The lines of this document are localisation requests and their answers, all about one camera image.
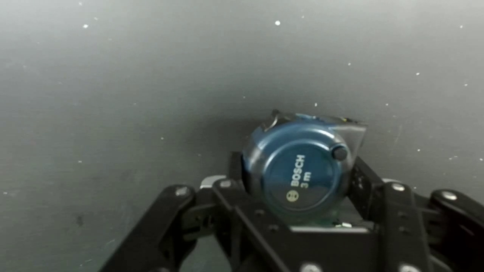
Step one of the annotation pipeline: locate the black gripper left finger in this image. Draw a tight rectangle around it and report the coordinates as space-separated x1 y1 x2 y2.
98 150 305 272

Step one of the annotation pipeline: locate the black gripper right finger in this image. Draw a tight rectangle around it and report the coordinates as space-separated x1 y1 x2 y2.
349 156 484 272

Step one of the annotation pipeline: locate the black blue measuring tape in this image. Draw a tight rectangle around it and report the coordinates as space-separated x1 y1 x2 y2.
240 109 367 227

